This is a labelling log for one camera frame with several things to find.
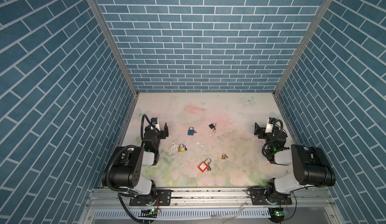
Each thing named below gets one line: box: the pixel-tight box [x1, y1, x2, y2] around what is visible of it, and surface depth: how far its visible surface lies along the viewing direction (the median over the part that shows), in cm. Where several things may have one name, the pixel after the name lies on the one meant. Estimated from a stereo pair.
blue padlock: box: [187, 126, 198, 136], surface depth 101 cm
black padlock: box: [208, 122, 217, 133], surface depth 103 cm
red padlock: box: [197, 157, 212, 173], surface depth 84 cm
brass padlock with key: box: [177, 143, 188, 153], surface depth 93 cm
